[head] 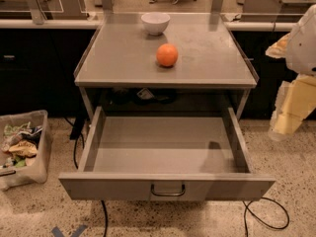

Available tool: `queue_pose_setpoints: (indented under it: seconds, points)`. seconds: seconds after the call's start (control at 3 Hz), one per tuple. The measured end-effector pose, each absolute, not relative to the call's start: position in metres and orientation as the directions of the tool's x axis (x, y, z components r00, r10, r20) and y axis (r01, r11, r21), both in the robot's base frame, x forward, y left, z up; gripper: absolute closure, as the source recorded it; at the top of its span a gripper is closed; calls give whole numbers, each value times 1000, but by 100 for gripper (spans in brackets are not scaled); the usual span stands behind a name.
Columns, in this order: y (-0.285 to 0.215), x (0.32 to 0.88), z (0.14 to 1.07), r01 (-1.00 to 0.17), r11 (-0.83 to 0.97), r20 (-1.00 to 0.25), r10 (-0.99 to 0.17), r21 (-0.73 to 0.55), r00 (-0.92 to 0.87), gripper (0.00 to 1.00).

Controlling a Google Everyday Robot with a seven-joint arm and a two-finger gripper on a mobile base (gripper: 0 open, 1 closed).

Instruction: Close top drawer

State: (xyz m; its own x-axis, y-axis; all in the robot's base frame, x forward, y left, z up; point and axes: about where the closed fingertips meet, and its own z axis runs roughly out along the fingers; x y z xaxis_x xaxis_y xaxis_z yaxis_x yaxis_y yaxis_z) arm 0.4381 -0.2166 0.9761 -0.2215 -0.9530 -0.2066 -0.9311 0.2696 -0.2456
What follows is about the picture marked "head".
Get clear plastic bin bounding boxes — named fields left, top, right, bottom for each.
left=0, top=110, right=52, bottom=191

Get grey top drawer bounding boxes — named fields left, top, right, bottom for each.
left=59, top=108, right=276, bottom=201

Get snack bags in bin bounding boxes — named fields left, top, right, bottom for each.
left=0, top=122, right=42, bottom=169

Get black floor cable left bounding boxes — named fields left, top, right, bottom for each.
left=64, top=117, right=110, bottom=237

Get black floor cable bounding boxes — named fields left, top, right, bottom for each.
left=64, top=117, right=110, bottom=237
left=242, top=197, right=291, bottom=237

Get black floor cable right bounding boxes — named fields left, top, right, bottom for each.
left=242, top=197, right=291, bottom=237

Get orange fruit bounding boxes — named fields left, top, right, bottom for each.
left=156, top=43, right=178, bottom=67

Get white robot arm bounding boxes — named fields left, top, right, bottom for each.
left=266, top=5, right=316, bottom=141

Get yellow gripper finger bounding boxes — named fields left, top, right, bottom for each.
left=266, top=34, right=289, bottom=58
left=268, top=75, right=316, bottom=141

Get blue tape cross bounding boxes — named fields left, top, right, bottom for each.
left=50, top=224, right=89, bottom=237

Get grey metal cabinet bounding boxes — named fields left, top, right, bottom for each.
left=73, top=11, right=260, bottom=121

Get white bowl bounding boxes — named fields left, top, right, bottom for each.
left=141, top=12, right=170, bottom=36

